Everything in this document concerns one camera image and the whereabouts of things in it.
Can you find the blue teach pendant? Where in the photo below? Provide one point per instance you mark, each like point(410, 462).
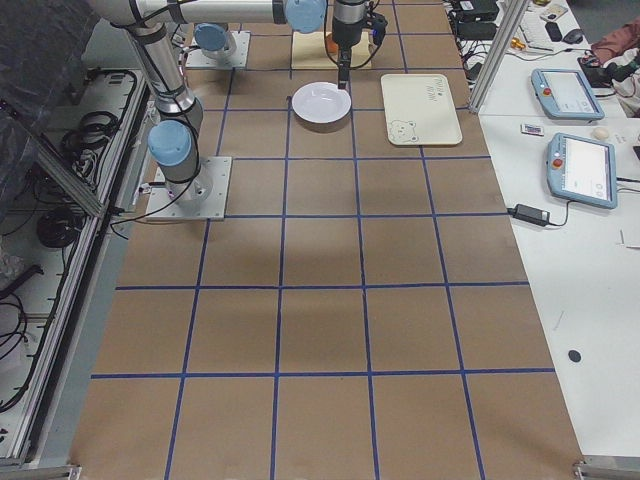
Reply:
point(565, 95)
point(582, 170)

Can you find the black power adapter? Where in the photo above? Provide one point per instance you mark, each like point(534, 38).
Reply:
point(529, 215)

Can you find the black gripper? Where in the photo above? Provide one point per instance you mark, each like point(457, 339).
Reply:
point(346, 33)

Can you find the orange fruit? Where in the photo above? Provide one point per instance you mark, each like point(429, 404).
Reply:
point(331, 46)

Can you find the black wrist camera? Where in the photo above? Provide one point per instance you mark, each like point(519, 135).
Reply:
point(378, 26)

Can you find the black computer mouse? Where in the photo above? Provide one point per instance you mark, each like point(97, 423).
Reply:
point(573, 37)

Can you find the small white box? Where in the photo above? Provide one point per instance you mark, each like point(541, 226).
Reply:
point(532, 130)

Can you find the bamboo cutting board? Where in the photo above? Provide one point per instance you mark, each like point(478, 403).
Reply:
point(308, 52)

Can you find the upper blue teach pendant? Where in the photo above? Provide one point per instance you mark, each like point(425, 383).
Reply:
point(565, 95)

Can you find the white round plate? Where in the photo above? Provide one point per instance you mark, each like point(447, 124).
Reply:
point(321, 102)

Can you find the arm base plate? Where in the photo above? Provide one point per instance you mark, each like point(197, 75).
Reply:
point(204, 198)
point(195, 59)

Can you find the cream bear tray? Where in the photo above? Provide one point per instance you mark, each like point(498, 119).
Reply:
point(419, 110)

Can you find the aluminium frame post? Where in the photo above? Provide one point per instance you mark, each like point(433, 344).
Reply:
point(511, 18)

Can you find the lower blue teach pendant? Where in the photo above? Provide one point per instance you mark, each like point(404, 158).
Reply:
point(582, 170)

